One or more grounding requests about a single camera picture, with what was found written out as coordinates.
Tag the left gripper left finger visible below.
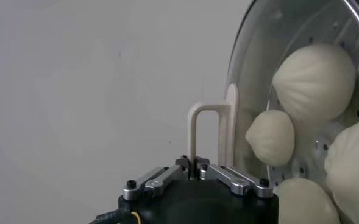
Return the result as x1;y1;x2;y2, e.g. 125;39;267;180
121;155;192;201

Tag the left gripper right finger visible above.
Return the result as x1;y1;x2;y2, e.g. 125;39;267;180
194;157;274;198

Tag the glass lid with cream handle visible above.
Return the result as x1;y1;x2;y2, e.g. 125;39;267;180
187;0;359;224

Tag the white steamed baozi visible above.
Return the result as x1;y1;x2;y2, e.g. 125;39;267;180
324;117;359;224
245;109;296;167
272;42;357;123
275;178;341;224

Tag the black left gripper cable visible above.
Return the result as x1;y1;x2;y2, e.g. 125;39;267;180
89;208;142;224

